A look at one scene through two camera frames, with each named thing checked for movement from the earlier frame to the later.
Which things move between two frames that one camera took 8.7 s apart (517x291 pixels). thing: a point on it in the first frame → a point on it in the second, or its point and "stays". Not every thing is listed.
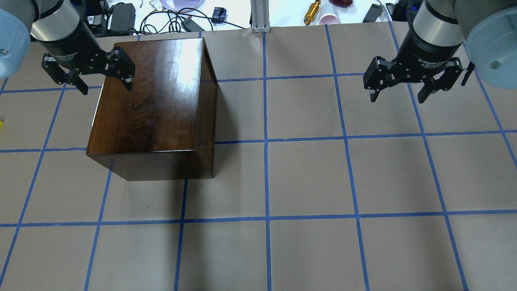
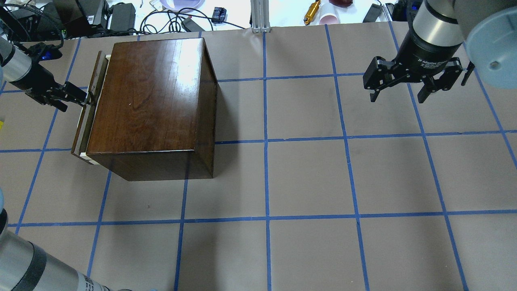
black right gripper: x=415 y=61 stays
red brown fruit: x=344 y=3 stays
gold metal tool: x=312 y=12 stays
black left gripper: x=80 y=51 → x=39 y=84
